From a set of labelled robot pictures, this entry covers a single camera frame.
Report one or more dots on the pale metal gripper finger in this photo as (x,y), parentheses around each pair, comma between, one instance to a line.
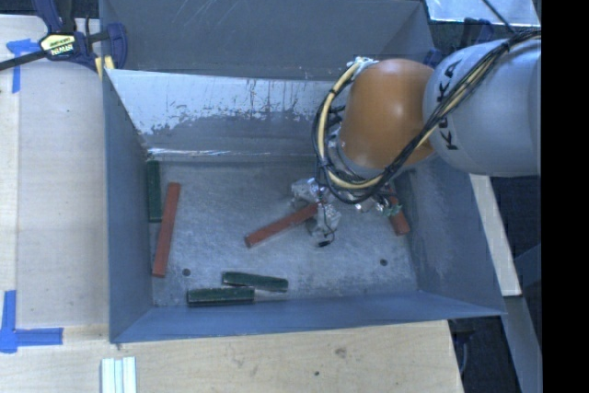
(324,223)
(304,190)

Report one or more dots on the dark green flat block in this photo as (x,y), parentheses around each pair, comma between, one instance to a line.
(154,191)
(255,281)
(220,296)

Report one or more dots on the red-brown block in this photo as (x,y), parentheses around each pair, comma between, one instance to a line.
(166,230)
(400,223)
(280,225)

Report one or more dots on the grey metal bin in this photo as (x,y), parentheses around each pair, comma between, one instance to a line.
(257,41)

